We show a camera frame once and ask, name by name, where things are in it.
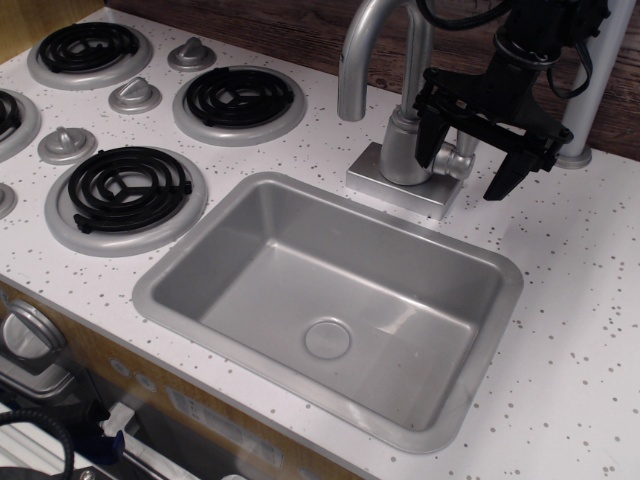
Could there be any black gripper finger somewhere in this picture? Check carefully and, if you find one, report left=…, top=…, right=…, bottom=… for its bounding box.
left=416, top=110, right=451, bottom=168
left=483, top=151, right=538, bottom=201

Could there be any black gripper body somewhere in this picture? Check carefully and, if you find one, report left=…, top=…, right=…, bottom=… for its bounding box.
left=414, top=38, right=573, bottom=172

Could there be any grey faucet lever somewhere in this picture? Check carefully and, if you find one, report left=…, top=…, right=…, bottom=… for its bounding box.
left=430, top=131, right=480, bottom=181

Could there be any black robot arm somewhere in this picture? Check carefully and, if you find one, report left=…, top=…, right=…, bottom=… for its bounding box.
left=414, top=1, right=611, bottom=201

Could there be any grey toy faucet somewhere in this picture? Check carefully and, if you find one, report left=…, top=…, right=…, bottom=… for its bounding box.
left=337, top=0, right=464, bottom=220

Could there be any white support pole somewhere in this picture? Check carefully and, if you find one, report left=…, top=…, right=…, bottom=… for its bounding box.
left=555, top=0, right=636, bottom=170

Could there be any grey sink basin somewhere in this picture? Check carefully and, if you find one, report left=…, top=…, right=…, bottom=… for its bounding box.
left=133, top=172, right=523, bottom=454

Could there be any burner back right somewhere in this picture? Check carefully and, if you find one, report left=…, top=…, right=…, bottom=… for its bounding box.
left=172, top=66, right=306, bottom=147

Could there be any burner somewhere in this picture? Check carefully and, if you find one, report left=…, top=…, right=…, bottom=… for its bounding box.
left=27, top=22, right=153, bottom=91
left=172, top=66, right=306, bottom=147
left=45, top=147, right=208, bottom=257
left=1, top=89, right=41, bottom=162

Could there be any grey stove knob top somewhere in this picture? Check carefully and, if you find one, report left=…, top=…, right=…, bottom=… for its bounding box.
left=167, top=37, right=216, bottom=72

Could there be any grey stove knob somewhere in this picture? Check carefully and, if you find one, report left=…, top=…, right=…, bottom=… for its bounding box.
left=167, top=37, right=216, bottom=72
left=108, top=77, right=162, bottom=115
left=37, top=127, right=97, bottom=166

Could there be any grey stove knob middle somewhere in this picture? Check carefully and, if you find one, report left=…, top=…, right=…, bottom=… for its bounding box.
left=108, top=77, right=162, bottom=115

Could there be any burner front right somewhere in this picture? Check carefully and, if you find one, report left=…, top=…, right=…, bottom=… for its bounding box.
left=45, top=147, right=208, bottom=257

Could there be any burner back left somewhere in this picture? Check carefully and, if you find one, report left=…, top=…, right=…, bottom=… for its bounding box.
left=27, top=22, right=153, bottom=91

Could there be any grey stove knob lower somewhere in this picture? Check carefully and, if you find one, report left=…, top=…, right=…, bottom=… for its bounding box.
left=37, top=127, right=97, bottom=166

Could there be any burner far left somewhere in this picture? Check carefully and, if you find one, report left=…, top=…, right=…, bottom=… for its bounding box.
left=1, top=89, right=41, bottom=162

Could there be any grey stove knob edge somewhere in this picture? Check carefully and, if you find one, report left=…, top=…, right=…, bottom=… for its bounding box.
left=0, top=183, right=17, bottom=219

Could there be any grey oven dial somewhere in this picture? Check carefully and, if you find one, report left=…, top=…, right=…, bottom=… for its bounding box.
left=1, top=300, right=66, bottom=374

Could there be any black cable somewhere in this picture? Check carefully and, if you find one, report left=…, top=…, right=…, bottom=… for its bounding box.
left=0, top=405, right=111, bottom=480

